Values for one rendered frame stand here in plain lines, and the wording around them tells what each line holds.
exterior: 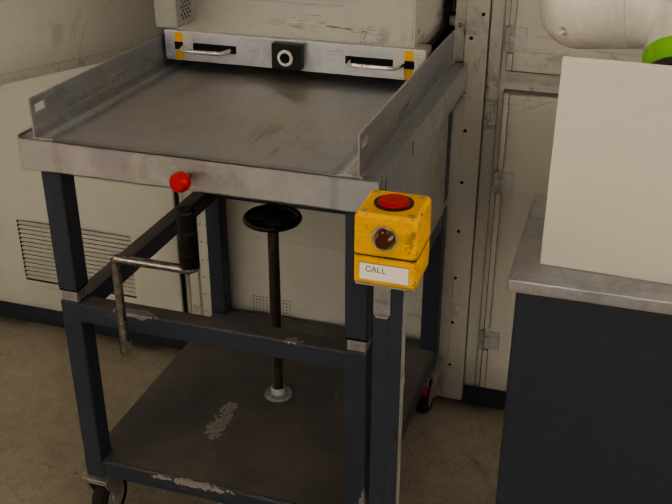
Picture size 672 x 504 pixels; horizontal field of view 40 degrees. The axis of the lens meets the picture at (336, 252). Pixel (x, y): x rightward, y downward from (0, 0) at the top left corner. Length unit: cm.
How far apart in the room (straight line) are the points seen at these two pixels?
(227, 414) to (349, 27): 84
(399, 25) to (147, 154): 56
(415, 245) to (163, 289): 141
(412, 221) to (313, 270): 117
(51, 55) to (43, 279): 82
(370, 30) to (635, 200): 70
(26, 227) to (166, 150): 116
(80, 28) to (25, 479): 98
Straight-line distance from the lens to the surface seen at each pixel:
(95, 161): 155
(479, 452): 219
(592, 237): 133
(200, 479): 184
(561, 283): 131
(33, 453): 227
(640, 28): 141
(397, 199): 114
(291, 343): 156
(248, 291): 236
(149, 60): 190
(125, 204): 239
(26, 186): 254
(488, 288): 214
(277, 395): 203
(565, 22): 143
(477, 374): 229
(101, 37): 208
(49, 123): 163
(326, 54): 181
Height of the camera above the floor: 136
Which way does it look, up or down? 27 degrees down
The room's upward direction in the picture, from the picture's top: straight up
